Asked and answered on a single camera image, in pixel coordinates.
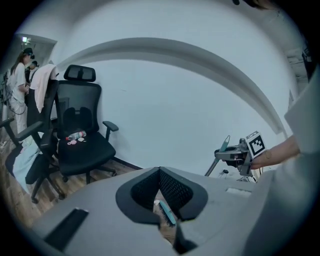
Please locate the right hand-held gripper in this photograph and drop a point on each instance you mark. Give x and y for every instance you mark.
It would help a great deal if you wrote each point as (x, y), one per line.
(255, 145)

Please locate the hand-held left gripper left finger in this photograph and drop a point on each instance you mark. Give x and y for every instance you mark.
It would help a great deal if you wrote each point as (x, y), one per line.
(100, 220)

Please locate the clear drink bottle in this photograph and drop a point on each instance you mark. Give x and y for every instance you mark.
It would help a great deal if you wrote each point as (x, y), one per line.
(76, 135)

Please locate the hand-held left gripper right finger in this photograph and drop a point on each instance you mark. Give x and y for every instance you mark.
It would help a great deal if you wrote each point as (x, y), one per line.
(215, 220)

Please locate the small pink items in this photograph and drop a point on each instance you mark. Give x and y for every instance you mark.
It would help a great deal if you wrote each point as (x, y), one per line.
(73, 142)

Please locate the pink cloth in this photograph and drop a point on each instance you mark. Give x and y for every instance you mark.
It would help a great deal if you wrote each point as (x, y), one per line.
(43, 85)

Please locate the small ceiling light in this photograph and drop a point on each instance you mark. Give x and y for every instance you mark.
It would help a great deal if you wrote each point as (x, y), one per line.
(25, 39)

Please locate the black office chair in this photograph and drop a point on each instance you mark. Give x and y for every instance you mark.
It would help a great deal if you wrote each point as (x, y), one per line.
(47, 120)
(82, 155)

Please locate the person's right forearm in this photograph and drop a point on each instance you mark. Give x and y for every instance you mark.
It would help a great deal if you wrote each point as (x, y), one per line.
(280, 152)

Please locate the light blue cloth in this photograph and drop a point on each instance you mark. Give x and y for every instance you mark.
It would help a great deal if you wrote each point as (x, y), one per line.
(25, 160)

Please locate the white ceiling pipes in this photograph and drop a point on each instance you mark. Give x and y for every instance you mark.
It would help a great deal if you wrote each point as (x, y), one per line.
(298, 65)

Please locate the black wall adapter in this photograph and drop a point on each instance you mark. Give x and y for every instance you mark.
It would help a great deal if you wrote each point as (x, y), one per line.
(225, 171)

